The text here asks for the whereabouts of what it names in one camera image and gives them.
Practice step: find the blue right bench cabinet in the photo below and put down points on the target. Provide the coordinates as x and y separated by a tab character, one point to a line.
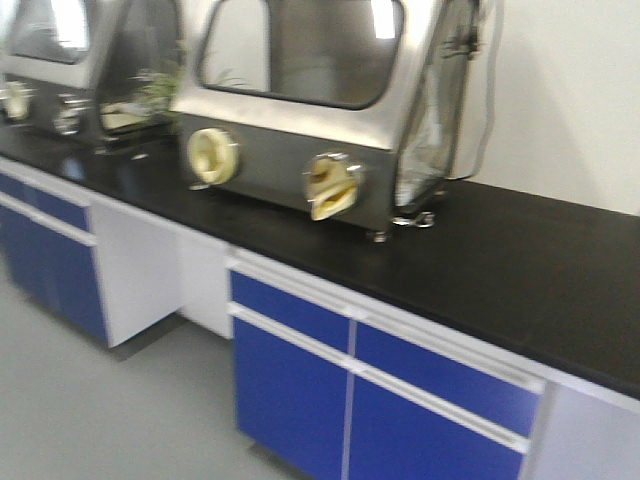
346	388

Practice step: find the blue left bench cabinet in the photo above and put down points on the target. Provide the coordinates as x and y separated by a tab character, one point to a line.
109	269

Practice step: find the green potted plant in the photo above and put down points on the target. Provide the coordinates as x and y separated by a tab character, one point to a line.
156	90

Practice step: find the blue bench cabinet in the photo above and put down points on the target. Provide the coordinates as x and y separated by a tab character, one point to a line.
346	388
109	269

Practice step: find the cream left glove port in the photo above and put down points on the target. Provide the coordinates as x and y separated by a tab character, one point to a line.
213	155

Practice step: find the cream glove port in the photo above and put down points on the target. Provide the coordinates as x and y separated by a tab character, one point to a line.
213	155
332	182

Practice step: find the cream right glove port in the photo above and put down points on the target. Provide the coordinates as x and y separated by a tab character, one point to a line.
332	182

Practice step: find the far stainless steel glove box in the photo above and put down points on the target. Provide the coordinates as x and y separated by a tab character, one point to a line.
67	66

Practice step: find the near stainless steel glove box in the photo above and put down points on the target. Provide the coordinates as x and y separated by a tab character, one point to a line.
382	81

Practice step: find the stainless steel glove box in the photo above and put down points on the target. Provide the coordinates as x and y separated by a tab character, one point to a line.
382	81
67	66

